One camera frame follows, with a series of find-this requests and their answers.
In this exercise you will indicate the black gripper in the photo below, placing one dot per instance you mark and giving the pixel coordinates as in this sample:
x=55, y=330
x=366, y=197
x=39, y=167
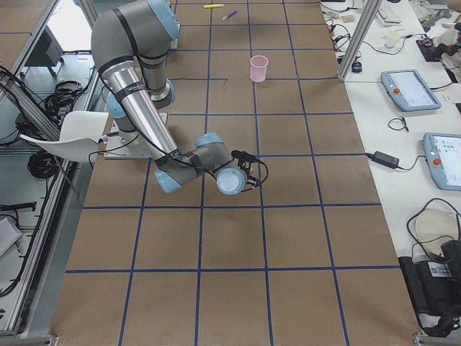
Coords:
x=247, y=179

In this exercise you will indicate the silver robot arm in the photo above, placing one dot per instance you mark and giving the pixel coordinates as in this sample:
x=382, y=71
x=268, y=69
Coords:
x=129, y=45

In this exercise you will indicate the pink mesh cup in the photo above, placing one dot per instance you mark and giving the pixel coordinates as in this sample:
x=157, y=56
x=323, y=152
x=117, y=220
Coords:
x=258, y=68

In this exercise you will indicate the black power adapter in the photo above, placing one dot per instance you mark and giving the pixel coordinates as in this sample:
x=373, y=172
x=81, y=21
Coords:
x=383, y=159

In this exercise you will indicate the blue usb hub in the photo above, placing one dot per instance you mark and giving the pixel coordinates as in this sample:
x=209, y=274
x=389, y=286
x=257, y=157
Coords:
x=357, y=67

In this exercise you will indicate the purple pen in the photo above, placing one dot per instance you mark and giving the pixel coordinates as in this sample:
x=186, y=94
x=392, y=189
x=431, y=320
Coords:
x=229, y=15

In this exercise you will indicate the yellow pen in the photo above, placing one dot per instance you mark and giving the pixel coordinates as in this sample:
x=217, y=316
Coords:
x=213, y=6

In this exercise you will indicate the white plastic chair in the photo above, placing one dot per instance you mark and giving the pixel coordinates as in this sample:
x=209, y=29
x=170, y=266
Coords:
x=79, y=136

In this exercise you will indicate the far blue teach pendant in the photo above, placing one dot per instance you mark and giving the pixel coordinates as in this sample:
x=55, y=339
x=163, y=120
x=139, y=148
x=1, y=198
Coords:
x=408, y=90

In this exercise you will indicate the blue teach pendant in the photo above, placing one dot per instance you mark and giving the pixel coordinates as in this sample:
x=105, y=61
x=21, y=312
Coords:
x=408, y=90
x=442, y=151

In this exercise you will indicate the near blue teach pendant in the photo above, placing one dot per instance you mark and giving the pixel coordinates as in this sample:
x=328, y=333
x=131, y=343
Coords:
x=442, y=151

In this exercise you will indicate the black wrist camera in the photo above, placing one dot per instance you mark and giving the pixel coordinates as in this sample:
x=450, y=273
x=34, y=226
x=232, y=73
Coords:
x=243, y=158

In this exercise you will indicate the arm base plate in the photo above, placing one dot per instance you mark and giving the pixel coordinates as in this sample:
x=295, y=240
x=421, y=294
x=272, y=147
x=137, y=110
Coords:
x=124, y=145

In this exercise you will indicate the aluminium frame post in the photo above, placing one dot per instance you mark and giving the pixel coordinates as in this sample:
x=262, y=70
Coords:
x=368, y=14

